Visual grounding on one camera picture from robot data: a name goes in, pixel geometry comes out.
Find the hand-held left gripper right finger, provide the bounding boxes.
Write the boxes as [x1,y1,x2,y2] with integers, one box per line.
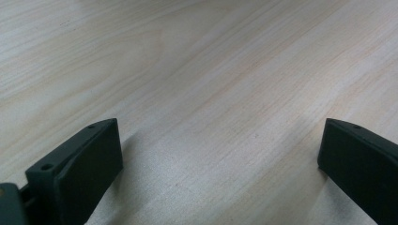
[317,117,398,225]

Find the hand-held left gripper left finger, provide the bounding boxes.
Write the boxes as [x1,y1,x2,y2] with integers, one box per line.
[25,117,124,225]

